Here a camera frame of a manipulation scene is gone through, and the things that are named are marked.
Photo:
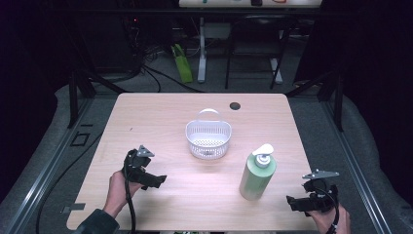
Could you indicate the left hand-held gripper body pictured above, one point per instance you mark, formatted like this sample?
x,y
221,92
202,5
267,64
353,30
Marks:
x,y
133,162

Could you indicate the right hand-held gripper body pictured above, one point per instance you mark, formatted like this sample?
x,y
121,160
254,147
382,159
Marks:
x,y
321,191

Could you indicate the person's right hand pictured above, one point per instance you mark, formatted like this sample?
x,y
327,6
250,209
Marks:
x,y
328,222

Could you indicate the person's left hand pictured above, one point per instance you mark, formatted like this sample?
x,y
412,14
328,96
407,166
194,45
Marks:
x,y
117,191

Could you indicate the green pump bottle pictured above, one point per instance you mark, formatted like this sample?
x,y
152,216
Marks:
x,y
258,177

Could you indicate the black tape square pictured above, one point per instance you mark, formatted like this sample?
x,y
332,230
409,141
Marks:
x,y
80,139

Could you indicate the white plastic basket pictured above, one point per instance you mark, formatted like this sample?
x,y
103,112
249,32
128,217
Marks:
x,y
208,136

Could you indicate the grey tape strip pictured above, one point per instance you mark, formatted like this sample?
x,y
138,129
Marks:
x,y
73,207

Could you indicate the black metal stand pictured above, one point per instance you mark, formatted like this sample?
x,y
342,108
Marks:
x,y
331,94
79,91

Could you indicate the black table grommet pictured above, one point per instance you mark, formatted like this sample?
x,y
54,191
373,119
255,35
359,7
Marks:
x,y
234,106

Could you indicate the white desk leg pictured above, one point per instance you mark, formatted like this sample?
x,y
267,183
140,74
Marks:
x,y
276,70
202,55

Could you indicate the black chair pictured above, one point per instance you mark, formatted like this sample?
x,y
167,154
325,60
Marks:
x,y
256,42

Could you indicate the aluminium floor rail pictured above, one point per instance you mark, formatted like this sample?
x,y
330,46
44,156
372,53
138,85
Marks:
x,y
354,162
42,175

